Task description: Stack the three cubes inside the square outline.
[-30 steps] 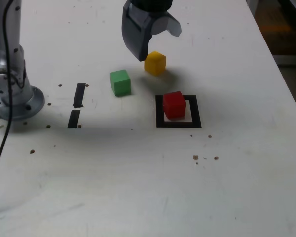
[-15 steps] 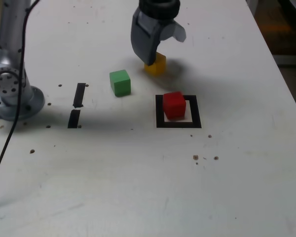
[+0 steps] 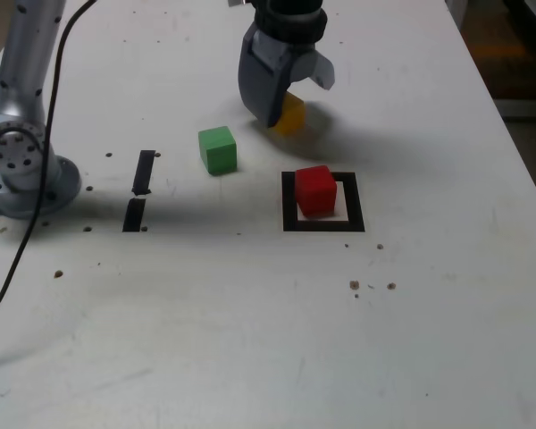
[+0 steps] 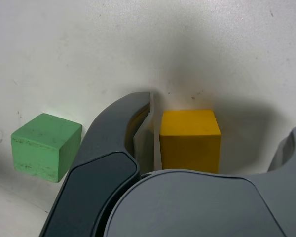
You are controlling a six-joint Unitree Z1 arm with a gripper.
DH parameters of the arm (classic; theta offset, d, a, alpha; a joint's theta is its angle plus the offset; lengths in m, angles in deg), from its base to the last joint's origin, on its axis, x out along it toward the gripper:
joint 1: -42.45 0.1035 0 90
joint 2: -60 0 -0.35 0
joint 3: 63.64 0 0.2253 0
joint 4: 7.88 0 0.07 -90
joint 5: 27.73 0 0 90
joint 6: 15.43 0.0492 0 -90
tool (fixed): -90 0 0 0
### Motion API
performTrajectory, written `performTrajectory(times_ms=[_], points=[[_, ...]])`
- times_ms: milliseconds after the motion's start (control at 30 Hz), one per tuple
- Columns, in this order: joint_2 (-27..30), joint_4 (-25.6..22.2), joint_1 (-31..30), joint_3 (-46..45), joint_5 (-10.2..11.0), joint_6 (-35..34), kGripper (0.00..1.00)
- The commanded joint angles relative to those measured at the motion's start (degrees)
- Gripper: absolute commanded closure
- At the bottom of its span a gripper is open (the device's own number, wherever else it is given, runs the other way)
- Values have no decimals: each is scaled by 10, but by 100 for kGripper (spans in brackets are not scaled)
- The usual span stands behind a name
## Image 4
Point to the green cube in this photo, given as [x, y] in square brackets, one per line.
[42, 145]

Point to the yellow cube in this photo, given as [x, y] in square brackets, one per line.
[190, 138]

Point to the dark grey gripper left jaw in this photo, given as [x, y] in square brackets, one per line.
[93, 160]

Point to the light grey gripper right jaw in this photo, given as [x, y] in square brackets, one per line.
[187, 207]

